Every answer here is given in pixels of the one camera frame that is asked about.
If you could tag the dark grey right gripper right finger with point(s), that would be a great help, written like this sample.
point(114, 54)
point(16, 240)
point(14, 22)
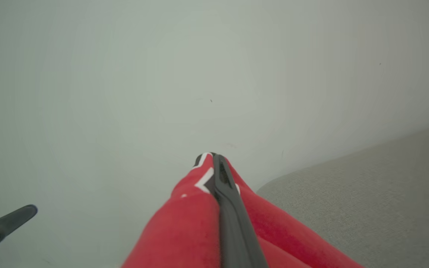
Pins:
point(235, 223)

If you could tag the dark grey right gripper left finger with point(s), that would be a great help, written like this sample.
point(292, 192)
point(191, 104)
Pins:
point(2, 225)

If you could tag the red white jersey garment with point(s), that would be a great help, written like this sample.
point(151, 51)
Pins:
point(184, 230)

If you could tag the grey fabric sofa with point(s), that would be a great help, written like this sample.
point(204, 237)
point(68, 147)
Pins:
point(385, 204)

